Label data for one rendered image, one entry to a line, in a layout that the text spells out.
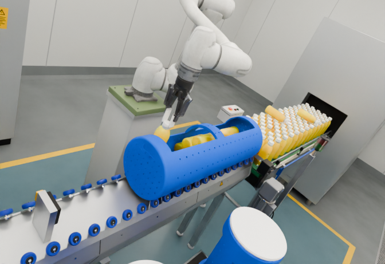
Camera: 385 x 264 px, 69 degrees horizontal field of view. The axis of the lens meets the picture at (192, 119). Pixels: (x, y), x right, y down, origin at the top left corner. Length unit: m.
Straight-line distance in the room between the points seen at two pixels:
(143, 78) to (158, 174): 0.83
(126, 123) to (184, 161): 0.76
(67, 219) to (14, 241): 0.19
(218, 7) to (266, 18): 4.98
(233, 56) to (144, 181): 0.65
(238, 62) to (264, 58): 5.33
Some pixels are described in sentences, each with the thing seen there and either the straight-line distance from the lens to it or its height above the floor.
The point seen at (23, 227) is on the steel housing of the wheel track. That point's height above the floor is 0.93.
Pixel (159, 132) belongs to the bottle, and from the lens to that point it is 1.26.
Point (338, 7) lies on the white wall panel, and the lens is 6.14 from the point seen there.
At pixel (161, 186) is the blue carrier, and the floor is 1.11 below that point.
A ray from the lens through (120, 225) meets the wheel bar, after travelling 1.26.
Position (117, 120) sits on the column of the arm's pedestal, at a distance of 1.99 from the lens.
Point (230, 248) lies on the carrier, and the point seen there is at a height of 0.97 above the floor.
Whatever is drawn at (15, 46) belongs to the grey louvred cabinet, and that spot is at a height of 0.95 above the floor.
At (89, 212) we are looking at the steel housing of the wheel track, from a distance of 1.27.
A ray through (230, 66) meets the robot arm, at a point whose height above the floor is 1.63.
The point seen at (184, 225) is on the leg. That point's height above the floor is 0.13.
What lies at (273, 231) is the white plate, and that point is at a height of 1.04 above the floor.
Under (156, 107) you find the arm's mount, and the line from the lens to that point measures 1.91.
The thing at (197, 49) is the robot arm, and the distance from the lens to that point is 1.09.
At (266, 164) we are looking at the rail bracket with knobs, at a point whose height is 1.00.
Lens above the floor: 1.89
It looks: 26 degrees down
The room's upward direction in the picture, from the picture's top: 24 degrees clockwise
